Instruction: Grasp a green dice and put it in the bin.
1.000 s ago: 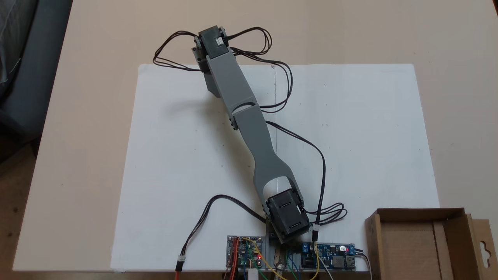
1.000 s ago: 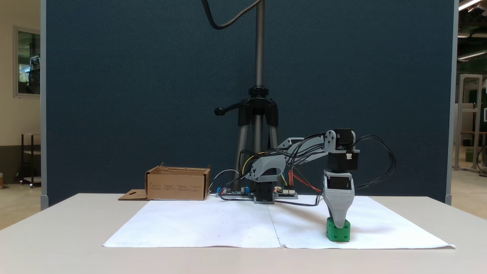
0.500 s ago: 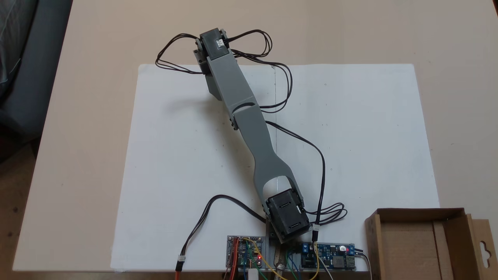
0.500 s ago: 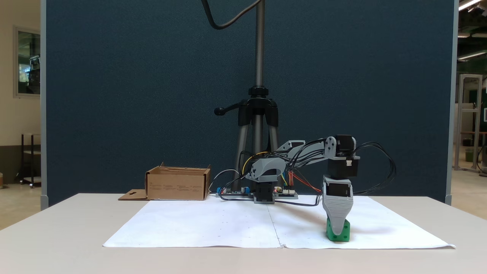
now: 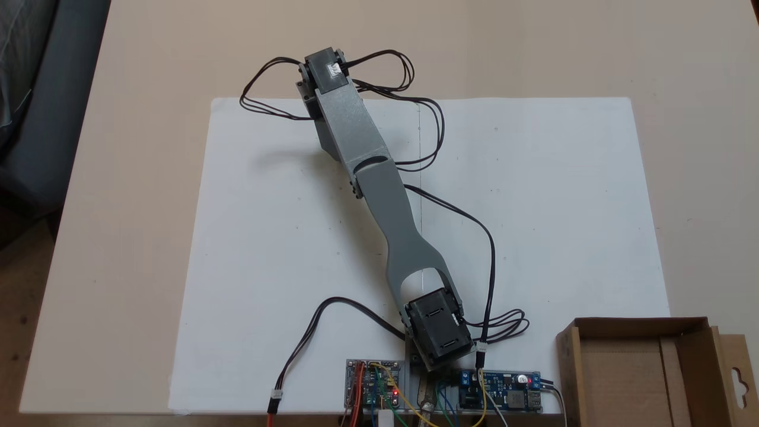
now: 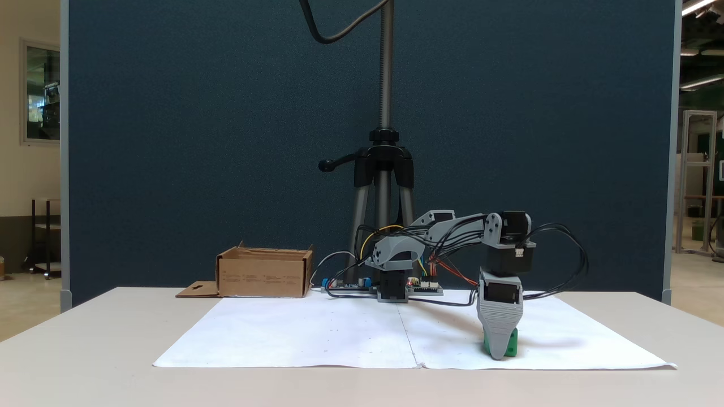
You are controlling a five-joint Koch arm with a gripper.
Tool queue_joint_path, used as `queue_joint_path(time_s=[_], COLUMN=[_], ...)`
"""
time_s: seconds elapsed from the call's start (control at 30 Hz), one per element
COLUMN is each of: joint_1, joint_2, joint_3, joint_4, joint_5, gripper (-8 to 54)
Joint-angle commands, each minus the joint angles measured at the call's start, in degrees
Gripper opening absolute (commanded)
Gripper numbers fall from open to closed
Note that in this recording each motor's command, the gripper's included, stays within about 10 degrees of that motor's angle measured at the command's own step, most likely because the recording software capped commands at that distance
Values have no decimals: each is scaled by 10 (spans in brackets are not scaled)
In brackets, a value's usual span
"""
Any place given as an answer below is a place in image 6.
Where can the green die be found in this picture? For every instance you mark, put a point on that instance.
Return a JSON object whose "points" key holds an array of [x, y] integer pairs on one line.
{"points": [[512, 343]]}

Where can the black and silver tripod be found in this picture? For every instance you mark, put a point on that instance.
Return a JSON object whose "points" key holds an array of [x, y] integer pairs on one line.
{"points": [[386, 68]]}

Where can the framed wall window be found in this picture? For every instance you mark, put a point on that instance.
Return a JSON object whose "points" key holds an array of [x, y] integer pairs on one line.
{"points": [[42, 90]]}

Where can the fluorescent ceiling light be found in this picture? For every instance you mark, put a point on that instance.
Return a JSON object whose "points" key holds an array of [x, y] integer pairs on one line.
{"points": [[698, 82], [698, 5]]}

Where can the aluminium profile frame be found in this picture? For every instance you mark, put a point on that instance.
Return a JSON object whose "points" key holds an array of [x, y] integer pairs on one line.
{"points": [[699, 113]]}

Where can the servo driver circuit board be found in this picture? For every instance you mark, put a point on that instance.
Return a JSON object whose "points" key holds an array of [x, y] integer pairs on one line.
{"points": [[339, 286]]}

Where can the dark shelf cart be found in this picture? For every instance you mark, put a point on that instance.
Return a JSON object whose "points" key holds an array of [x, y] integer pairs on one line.
{"points": [[48, 226]]}

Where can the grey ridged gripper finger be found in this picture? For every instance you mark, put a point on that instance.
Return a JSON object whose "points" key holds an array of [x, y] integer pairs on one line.
{"points": [[500, 328]]}

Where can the white paper sheet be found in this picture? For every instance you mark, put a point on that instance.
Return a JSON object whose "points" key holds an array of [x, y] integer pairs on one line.
{"points": [[311, 333]]}

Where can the green bin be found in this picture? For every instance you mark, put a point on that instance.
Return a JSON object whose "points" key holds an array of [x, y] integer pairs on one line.
{"points": [[698, 232]]}

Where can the dark blue partition panel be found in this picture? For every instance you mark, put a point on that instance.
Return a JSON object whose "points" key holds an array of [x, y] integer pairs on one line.
{"points": [[198, 141]]}

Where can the brown cardboard box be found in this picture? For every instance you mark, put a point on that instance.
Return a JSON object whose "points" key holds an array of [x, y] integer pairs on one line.
{"points": [[260, 277]]}

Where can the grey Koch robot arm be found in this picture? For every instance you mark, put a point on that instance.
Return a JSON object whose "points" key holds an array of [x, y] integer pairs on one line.
{"points": [[393, 288]]}

